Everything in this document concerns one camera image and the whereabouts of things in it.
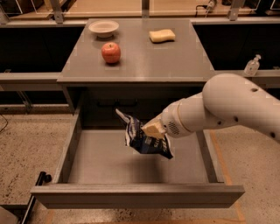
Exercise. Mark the clear sanitizer bottle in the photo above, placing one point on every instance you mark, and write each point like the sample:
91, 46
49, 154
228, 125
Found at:
252, 66

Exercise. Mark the grey cabinet counter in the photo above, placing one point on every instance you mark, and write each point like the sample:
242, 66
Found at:
161, 59

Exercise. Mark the red apple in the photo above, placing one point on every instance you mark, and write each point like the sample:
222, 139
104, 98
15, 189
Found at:
111, 52

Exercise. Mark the white bowl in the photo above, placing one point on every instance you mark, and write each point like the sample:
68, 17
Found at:
103, 28

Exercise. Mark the blue chip bag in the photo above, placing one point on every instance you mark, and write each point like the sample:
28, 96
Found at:
138, 140

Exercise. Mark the grey open drawer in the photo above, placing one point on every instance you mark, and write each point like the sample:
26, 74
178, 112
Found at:
97, 170

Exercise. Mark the yellow sponge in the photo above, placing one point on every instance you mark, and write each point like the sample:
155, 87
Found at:
162, 36

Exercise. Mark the black cart leg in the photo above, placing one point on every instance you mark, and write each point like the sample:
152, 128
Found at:
26, 210

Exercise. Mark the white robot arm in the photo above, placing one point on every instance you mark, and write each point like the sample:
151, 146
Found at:
226, 100

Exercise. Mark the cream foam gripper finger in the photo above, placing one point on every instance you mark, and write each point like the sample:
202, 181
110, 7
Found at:
154, 128

